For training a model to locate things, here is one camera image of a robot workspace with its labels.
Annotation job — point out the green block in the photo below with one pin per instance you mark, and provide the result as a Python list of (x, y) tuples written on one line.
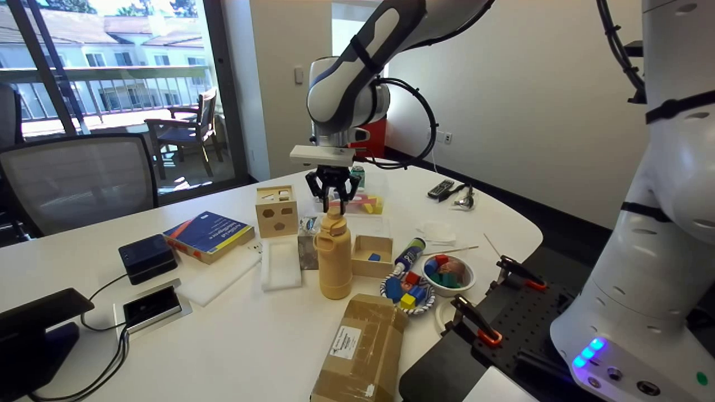
[(449, 278)]

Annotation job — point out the yellow block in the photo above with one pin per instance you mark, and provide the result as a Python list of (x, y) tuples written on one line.
[(406, 299)]

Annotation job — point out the blue cylinder block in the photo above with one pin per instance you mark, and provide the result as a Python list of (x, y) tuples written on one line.
[(432, 270)]

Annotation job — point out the wooden shape sorter cube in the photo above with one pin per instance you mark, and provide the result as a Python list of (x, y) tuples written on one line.
[(274, 216)]

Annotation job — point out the green can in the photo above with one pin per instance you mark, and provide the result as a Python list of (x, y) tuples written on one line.
[(358, 178)]

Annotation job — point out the black remote control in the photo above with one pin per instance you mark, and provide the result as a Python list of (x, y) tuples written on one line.
[(441, 188)]

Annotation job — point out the small black box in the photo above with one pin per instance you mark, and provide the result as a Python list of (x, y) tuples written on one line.
[(147, 257)]

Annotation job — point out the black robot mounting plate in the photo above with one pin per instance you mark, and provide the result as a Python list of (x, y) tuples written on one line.
[(521, 327)]

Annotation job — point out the blue patterned paper plate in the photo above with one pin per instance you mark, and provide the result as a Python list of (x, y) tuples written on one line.
[(391, 302)]

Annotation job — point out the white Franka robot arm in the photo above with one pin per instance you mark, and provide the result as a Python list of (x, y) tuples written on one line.
[(654, 224)]

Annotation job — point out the blue marker tube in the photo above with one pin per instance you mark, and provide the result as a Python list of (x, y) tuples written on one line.
[(410, 255)]

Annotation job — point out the small blue cube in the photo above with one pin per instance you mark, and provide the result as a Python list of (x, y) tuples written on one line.
[(374, 257)]

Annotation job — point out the red wall box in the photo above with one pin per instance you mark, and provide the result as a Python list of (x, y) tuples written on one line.
[(372, 140)]

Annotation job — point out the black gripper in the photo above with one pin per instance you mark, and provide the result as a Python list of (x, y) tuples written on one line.
[(330, 173)]

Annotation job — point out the dark outdoor chair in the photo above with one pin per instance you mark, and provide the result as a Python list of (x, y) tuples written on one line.
[(186, 134)]

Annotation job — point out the balcony railing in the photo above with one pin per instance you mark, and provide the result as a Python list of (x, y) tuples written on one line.
[(102, 74)]

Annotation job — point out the yellow mustard bottle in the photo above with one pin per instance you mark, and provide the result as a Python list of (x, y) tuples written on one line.
[(334, 260)]

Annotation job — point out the large blue block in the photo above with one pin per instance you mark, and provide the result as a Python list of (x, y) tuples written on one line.
[(393, 286)]

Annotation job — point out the red flat block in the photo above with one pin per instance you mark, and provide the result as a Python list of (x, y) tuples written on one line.
[(442, 261)]

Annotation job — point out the blue book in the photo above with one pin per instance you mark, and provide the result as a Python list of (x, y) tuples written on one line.
[(209, 236)]

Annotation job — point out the white wall switch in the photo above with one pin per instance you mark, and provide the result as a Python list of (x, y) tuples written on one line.
[(298, 74)]

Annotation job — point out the grey mesh office chair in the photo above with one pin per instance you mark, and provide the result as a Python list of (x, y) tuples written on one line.
[(73, 182), (6, 114)]

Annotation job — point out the white bowl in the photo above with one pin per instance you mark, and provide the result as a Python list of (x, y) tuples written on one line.
[(464, 286)]

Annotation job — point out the open wooden box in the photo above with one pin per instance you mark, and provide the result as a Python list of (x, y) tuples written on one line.
[(372, 260)]

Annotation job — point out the brown cardboard box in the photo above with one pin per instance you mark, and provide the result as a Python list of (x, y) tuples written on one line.
[(359, 350)]

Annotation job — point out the small blue block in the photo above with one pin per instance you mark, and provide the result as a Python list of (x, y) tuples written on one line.
[(421, 294)]

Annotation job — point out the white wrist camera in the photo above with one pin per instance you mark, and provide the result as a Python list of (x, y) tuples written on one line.
[(322, 154)]

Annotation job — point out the white plastic tray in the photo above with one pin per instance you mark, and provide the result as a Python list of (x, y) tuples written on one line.
[(282, 267)]

